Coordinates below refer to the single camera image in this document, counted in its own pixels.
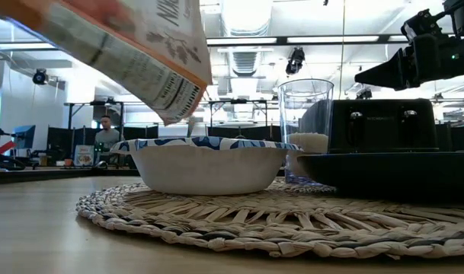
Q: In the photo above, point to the blue floral paper bowl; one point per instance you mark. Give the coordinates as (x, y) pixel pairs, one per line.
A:
(208, 167)

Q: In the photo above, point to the person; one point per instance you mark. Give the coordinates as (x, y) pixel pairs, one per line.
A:
(107, 137)

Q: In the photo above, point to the computer monitor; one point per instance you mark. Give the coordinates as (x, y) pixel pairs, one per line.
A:
(24, 136)

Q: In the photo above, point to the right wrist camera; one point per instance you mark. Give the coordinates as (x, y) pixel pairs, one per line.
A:
(420, 24)

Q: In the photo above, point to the silver ceiling air duct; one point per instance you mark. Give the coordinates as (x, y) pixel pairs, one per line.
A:
(245, 23)

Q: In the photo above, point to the black ceiling spotlight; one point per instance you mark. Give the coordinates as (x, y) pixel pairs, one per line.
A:
(295, 61)
(39, 77)

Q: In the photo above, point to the clear glass with milk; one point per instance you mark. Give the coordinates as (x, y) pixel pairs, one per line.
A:
(306, 114)

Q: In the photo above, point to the round woven straw placemat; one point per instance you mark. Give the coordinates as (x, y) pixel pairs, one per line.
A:
(277, 224)

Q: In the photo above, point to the black four-slot toaster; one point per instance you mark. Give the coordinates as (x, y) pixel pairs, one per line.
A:
(384, 125)

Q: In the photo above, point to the red snack bag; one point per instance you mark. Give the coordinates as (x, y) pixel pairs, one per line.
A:
(132, 53)

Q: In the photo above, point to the dark green plate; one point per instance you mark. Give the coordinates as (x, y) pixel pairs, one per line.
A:
(399, 175)

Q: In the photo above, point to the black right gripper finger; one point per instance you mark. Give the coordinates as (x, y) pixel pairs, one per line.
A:
(388, 74)

